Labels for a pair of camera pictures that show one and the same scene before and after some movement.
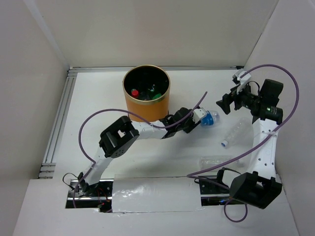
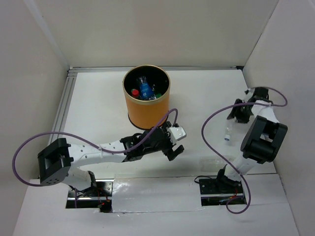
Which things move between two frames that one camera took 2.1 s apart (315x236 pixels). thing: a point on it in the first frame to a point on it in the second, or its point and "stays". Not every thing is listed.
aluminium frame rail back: [123, 68] stays
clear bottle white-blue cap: [241, 135] to [231, 126]
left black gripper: [193, 125] to [172, 155]
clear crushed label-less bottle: [205, 161] stays
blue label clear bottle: [210, 119] to [145, 91]
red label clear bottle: [135, 93] stays
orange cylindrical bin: [146, 89] stays
